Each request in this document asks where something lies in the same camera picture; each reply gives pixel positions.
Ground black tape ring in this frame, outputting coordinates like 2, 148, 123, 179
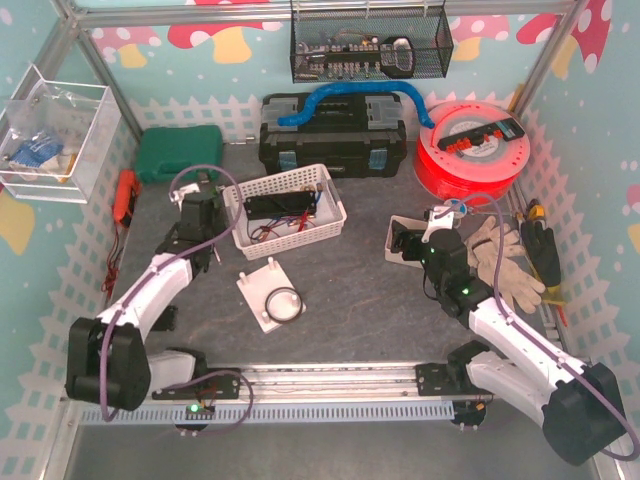
264, 286, 304, 324

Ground black toolbox with blue latches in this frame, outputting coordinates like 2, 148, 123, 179
258, 93, 407, 178

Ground grey slotted cable duct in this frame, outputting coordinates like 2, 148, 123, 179
111, 400, 455, 426

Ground red filament spool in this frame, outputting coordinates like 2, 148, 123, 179
413, 100, 531, 200

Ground black bracket on floor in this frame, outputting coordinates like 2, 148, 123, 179
151, 305, 178, 332

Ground black wire mesh basket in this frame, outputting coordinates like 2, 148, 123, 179
290, 1, 454, 83

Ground yellow black screwdriver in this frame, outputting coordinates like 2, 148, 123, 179
514, 198, 546, 226

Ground green plastic tool case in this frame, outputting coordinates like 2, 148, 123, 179
134, 125, 224, 184

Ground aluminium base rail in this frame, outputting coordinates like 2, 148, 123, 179
62, 362, 506, 404

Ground white small parts box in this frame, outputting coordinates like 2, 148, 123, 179
384, 215, 427, 269

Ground white plastic perforated basket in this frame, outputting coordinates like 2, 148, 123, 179
222, 164, 347, 260

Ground red multimeter probe leads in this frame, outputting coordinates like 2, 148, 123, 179
101, 224, 124, 300

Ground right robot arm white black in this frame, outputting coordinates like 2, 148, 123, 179
385, 197, 639, 466

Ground blue white glove in box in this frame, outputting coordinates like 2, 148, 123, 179
10, 131, 64, 170

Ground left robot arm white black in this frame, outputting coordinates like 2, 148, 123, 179
65, 164, 240, 422

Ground clear acrylic wall box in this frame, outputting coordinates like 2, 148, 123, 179
1, 66, 121, 204

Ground white work glove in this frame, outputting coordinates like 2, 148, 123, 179
465, 216, 546, 314

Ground white peg base plate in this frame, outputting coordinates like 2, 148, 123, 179
236, 257, 306, 334

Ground orange multimeter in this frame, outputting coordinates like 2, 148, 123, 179
112, 169, 141, 228

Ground blue corrugated hose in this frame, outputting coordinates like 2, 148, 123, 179
277, 81, 436, 130

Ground black battery holder in basket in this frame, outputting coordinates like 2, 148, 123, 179
243, 190, 317, 220

